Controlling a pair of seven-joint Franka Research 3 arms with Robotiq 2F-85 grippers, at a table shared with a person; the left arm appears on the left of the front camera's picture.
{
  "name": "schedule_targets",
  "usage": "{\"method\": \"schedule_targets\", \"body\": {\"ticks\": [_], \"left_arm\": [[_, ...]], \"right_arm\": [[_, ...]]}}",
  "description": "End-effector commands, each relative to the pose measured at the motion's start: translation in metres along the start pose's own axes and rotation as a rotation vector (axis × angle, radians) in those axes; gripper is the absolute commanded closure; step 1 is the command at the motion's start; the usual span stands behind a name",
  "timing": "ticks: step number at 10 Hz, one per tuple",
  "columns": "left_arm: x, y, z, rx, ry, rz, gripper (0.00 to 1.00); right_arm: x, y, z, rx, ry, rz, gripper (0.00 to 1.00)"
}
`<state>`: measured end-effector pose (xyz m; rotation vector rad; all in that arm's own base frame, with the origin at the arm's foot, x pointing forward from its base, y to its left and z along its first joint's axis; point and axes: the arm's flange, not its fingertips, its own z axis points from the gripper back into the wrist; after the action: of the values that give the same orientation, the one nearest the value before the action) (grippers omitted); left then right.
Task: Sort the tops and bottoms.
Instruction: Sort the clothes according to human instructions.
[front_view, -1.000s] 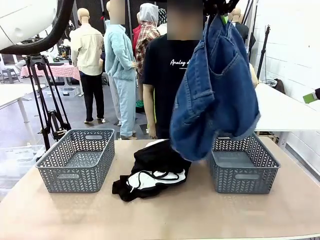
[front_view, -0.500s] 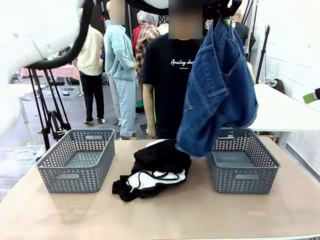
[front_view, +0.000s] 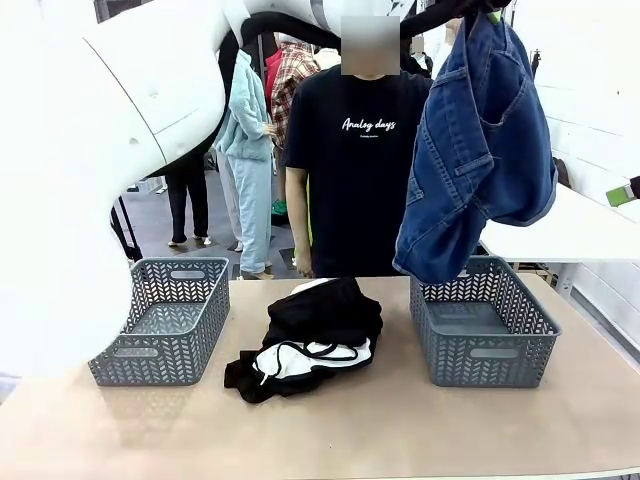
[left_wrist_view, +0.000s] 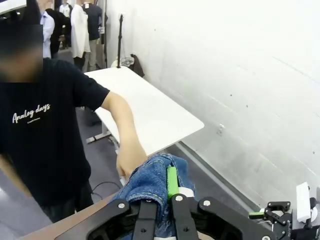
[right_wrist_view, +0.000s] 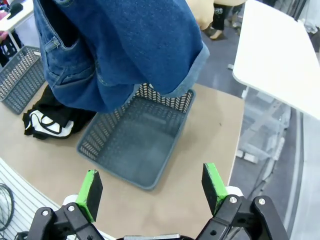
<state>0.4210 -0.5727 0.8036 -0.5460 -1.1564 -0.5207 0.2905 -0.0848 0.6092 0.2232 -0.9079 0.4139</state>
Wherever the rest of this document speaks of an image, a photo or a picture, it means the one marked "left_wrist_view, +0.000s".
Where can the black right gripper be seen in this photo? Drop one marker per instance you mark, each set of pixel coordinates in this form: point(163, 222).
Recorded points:
point(285, 230)

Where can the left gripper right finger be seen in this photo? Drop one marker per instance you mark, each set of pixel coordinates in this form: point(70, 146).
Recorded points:
point(185, 217)

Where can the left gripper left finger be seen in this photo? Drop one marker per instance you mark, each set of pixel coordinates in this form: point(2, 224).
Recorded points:
point(146, 220)

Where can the blue denim jeans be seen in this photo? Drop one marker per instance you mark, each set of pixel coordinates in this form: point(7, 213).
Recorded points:
point(147, 180)

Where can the person's right forearm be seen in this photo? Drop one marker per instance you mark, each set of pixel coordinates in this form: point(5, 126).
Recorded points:
point(15, 175)

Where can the person's left forearm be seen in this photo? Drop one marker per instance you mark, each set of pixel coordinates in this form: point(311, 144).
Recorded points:
point(122, 120)

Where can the person's left hand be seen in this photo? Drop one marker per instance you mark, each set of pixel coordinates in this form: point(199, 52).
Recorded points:
point(131, 162)

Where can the white side table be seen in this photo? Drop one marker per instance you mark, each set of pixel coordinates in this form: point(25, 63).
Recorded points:
point(147, 110)

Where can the person in black T-shirt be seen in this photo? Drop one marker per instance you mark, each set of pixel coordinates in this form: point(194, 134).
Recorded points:
point(45, 140)

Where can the black light stand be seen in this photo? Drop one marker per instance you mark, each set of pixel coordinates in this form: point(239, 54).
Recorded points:
point(120, 42)

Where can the figure in black jacket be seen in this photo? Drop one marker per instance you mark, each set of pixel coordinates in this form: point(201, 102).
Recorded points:
point(60, 30)

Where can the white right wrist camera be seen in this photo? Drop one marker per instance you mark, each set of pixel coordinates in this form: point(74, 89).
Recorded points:
point(303, 200)

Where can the brown cloth by wall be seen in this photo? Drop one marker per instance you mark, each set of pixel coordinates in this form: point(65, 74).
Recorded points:
point(138, 66)

